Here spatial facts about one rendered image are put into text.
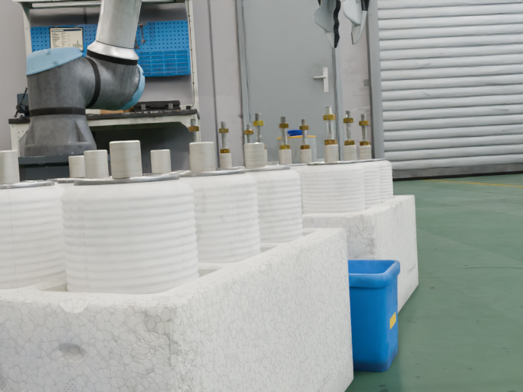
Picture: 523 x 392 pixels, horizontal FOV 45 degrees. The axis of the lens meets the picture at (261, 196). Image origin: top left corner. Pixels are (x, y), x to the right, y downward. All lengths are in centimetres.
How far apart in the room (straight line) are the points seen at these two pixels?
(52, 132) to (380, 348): 85
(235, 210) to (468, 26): 631
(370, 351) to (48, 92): 88
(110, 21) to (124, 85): 14
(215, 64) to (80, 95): 495
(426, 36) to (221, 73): 206
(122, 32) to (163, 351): 115
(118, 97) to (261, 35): 495
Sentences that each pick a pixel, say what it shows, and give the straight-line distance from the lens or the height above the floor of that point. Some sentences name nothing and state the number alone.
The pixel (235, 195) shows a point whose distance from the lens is 53.
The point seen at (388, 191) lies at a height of 19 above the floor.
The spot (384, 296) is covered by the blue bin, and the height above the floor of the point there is 9.
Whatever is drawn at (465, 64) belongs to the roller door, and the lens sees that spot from 670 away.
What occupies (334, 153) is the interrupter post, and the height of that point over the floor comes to 27.
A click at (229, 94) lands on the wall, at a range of 628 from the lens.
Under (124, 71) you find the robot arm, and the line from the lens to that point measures 147.
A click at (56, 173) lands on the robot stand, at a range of 135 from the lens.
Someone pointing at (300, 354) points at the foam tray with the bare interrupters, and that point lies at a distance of 58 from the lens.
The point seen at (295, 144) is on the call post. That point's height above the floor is 30.
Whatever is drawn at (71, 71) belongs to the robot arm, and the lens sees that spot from 140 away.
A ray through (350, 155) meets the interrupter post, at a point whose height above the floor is 26.
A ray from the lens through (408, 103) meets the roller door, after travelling 647.
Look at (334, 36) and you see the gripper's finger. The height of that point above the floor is 47.
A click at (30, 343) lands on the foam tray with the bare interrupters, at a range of 44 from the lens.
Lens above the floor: 26
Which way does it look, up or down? 3 degrees down
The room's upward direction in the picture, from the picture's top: 3 degrees counter-clockwise
